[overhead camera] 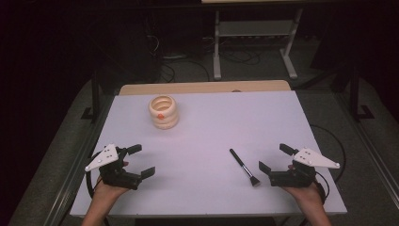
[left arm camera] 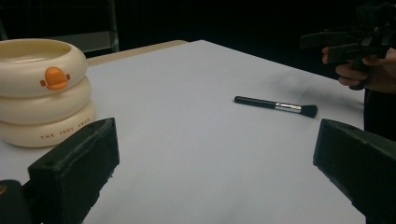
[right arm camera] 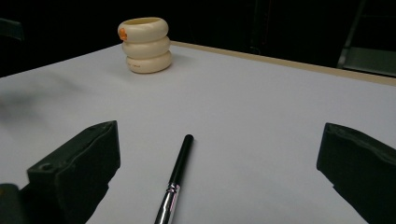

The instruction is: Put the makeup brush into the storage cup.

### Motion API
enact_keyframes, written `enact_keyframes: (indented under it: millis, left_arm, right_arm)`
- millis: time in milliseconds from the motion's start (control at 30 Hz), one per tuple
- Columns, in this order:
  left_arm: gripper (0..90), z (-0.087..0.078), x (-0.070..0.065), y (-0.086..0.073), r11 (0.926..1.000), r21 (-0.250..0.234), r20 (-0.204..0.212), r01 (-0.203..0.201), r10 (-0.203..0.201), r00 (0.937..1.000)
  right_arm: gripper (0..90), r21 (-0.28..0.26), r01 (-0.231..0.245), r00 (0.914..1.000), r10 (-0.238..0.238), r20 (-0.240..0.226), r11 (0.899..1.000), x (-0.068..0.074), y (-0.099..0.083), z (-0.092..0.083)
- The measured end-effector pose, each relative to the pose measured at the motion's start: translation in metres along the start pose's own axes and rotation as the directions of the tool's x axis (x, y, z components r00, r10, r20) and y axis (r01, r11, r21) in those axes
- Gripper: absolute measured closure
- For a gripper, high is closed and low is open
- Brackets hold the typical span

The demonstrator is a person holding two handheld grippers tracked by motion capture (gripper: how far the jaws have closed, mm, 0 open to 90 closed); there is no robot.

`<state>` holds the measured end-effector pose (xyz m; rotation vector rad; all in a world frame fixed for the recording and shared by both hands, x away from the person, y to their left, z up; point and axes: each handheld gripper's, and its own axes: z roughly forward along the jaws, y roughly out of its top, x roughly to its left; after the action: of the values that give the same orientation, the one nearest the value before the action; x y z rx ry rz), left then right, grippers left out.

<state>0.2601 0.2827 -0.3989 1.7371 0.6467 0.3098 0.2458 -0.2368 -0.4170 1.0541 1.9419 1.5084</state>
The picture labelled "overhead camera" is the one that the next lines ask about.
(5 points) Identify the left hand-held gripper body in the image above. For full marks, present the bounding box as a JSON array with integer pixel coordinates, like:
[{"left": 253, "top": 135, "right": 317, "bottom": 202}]
[{"left": 84, "top": 143, "right": 144, "bottom": 191}]

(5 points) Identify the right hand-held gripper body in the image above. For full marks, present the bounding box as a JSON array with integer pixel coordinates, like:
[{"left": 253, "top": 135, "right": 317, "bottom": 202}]
[{"left": 268, "top": 147, "right": 342, "bottom": 188}]

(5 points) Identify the black makeup brush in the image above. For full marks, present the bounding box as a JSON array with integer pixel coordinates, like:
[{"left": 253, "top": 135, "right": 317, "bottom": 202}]
[{"left": 229, "top": 148, "right": 262, "bottom": 188}]

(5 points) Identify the person's left hand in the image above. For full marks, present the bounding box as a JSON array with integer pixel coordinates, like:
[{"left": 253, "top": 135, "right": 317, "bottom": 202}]
[{"left": 93, "top": 176, "right": 130, "bottom": 202}]

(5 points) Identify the person's right hand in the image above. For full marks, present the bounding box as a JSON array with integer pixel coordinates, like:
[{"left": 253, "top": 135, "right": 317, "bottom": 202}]
[{"left": 281, "top": 181, "right": 325, "bottom": 208}]

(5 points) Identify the cream ribbed brush holder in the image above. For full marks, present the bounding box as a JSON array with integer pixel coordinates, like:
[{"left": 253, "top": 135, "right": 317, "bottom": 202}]
[{"left": 148, "top": 94, "right": 180, "bottom": 131}]

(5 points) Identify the black metal stand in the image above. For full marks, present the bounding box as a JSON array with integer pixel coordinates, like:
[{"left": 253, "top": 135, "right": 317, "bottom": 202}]
[
  {"left": 80, "top": 70, "right": 103, "bottom": 122},
  {"left": 348, "top": 65, "right": 376, "bottom": 122}
]

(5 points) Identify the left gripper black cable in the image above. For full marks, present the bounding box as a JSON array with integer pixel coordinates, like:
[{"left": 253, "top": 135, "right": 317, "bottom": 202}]
[{"left": 85, "top": 153, "right": 97, "bottom": 200}]

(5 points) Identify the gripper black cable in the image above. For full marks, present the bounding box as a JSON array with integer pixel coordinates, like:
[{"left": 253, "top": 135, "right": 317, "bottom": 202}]
[
  {"left": 314, "top": 170, "right": 331, "bottom": 203},
  {"left": 85, "top": 153, "right": 97, "bottom": 200}
]

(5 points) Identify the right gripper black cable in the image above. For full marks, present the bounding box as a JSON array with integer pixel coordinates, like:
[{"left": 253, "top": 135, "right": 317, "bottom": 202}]
[{"left": 314, "top": 170, "right": 331, "bottom": 203}]

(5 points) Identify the grey metal floor rail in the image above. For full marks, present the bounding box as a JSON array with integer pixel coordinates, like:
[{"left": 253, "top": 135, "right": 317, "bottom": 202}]
[
  {"left": 42, "top": 93, "right": 115, "bottom": 226},
  {"left": 331, "top": 93, "right": 399, "bottom": 202}
]

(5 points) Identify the thin black cable loop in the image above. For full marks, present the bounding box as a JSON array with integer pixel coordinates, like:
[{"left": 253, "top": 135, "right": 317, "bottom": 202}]
[{"left": 310, "top": 124, "right": 347, "bottom": 184}]

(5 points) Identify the black cable tangle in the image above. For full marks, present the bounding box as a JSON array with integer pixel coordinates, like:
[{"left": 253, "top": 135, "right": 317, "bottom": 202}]
[{"left": 219, "top": 46, "right": 263, "bottom": 67}]

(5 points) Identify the black floor cable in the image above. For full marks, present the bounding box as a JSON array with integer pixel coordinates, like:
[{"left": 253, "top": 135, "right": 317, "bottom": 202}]
[{"left": 158, "top": 57, "right": 212, "bottom": 84}]

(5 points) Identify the white metal desk frame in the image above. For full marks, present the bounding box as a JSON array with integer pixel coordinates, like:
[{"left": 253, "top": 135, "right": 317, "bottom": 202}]
[{"left": 212, "top": 8, "right": 305, "bottom": 81}]

